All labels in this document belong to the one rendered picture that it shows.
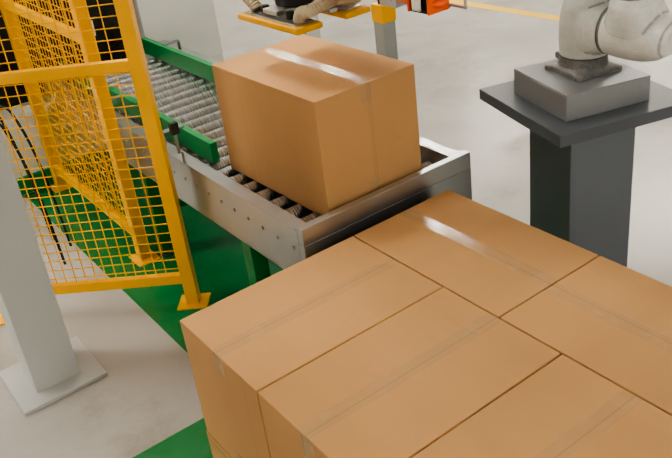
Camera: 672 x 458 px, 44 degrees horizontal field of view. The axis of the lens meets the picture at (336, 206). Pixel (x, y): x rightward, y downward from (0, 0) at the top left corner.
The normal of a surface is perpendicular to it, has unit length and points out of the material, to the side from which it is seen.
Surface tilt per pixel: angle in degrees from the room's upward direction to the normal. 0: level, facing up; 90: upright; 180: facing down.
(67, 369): 90
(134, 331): 0
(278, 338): 0
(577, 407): 0
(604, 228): 90
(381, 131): 90
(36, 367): 90
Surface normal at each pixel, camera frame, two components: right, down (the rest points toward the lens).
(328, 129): 0.62, 0.31
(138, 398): -0.11, -0.88
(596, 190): 0.34, 0.41
